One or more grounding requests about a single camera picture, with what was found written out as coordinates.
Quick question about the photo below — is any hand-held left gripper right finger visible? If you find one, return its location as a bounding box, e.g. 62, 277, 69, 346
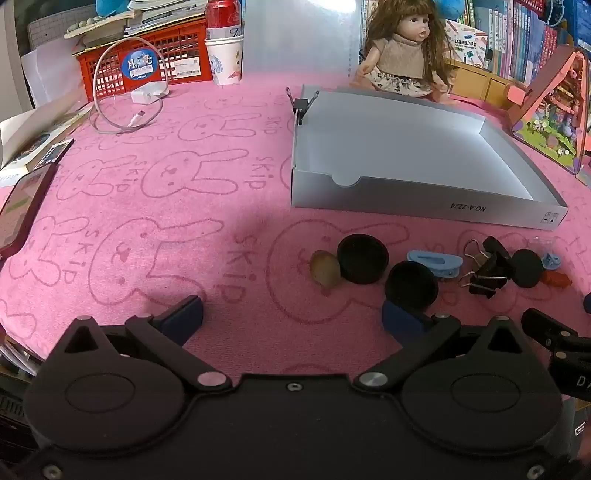
353, 299, 533, 396

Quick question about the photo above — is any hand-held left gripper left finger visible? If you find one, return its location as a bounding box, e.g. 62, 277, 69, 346
54, 295, 234, 394

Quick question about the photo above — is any black round cap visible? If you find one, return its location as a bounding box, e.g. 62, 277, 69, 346
512, 249, 544, 289
385, 261, 438, 311
336, 234, 389, 285

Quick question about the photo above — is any light blue plastic clip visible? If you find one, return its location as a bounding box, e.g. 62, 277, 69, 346
406, 249, 464, 280

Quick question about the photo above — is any black binder clip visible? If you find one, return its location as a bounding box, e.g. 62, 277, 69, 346
459, 265, 513, 298
285, 85, 320, 126
463, 236, 514, 278

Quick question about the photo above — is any brown pebble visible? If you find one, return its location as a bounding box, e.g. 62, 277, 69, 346
309, 250, 342, 288

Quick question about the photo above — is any grey cardboard tray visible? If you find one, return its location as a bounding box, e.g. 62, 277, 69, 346
290, 84, 570, 230

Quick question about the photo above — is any pink rabbit-print towel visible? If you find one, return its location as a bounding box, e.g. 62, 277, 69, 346
0, 74, 591, 384

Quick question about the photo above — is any pink triangular dollhouse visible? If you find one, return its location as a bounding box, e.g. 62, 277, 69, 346
505, 44, 591, 175

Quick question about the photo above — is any smartphone in red case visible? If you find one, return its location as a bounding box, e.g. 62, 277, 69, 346
0, 164, 58, 261

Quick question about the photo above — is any small dark printed card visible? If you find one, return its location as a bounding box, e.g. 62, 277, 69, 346
32, 137, 75, 171

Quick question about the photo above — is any white power adapter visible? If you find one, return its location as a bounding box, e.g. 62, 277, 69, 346
130, 83, 169, 104

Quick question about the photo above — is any wooden drawer organizer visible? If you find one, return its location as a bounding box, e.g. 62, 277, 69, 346
455, 60, 532, 109

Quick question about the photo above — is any open booklet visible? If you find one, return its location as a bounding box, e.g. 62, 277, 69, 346
0, 99, 93, 171

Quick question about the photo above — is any white paper cup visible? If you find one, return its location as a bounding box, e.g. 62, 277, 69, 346
204, 34, 244, 86

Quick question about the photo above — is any red plastic crate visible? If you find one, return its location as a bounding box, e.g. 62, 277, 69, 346
73, 21, 218, 102

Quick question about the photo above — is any long-haired baby doll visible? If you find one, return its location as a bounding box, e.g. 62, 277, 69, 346
348, 0, 455, 104

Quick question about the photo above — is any row of books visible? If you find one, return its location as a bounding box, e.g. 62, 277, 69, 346
466, 0, 573, 86

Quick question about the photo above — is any white printed carton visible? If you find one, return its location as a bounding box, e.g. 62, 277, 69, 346
443, 18, 490, 70

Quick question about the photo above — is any translucent plastic clipboard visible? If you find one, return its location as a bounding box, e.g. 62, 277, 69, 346
240, 0, 370, 86

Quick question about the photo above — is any red soda can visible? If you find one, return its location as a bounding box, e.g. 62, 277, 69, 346
204, 0, 243, 40

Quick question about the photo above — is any stack of books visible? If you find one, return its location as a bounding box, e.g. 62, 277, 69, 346
65, 0, 206, 47

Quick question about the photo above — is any grey gridded board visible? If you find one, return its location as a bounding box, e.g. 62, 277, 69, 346
27, 17, 75, 52

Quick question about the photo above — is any white charging cable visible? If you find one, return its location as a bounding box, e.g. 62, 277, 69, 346
90, 38, 169, 136

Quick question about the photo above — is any string of pale beads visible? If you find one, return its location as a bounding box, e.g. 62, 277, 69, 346
65, 16, 108, 38

